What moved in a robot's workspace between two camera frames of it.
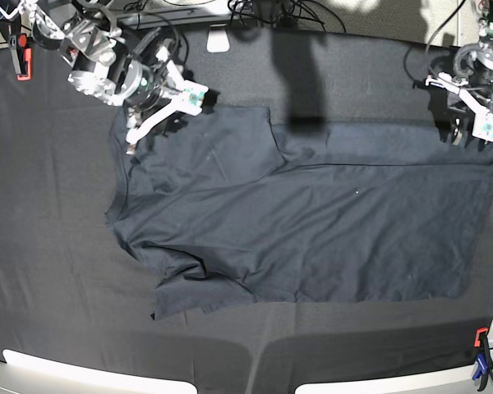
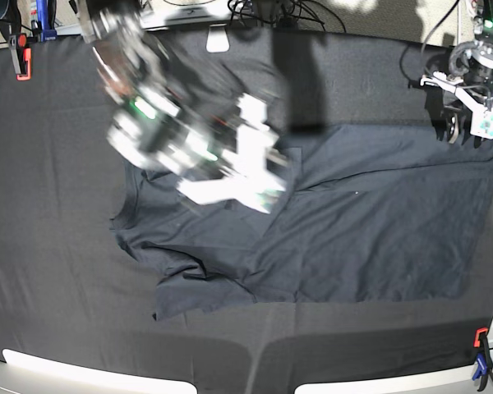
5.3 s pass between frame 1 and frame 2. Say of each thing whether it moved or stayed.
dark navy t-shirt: stayed
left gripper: moved
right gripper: stayed
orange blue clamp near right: stayed
